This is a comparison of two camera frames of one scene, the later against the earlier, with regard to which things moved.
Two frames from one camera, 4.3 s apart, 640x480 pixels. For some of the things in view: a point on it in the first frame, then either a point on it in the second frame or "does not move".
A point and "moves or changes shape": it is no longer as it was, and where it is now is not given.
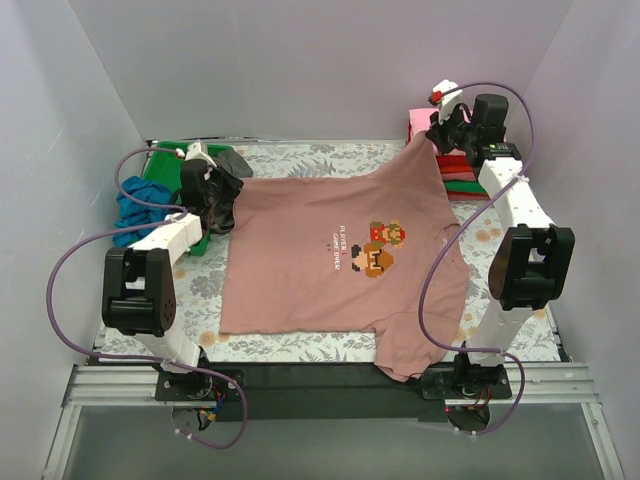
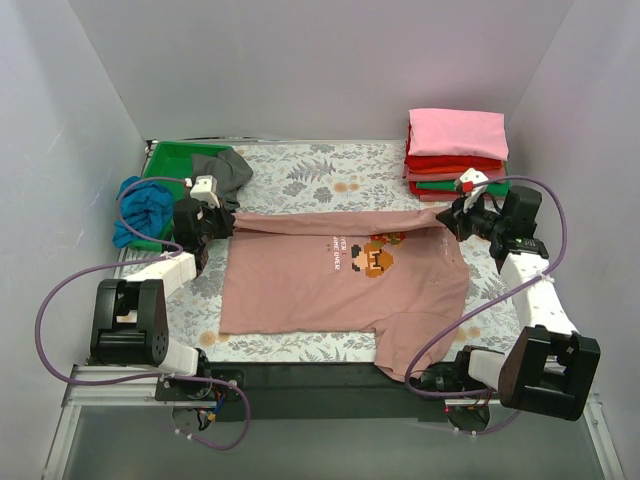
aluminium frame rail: (135, 386) does not move
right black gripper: (439, 138) → (458, 223)
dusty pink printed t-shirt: (380, 252) moves or changes shape
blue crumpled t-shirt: (132, 212) does not move
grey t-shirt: (227, 182) does not move
